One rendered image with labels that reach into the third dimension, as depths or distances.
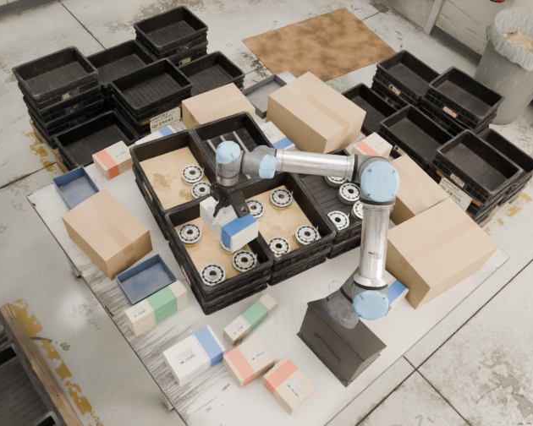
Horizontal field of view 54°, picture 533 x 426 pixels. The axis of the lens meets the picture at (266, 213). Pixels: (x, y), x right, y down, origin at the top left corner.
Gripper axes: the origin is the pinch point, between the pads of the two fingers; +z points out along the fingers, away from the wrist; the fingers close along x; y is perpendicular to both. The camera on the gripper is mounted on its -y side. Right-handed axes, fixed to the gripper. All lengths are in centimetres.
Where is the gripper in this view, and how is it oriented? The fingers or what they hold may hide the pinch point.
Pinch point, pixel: (228, 216)
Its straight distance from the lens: 195.2
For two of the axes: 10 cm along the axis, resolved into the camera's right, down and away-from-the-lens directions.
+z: -0.8, 5.9, 8.0
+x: -7.7, 4.8, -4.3
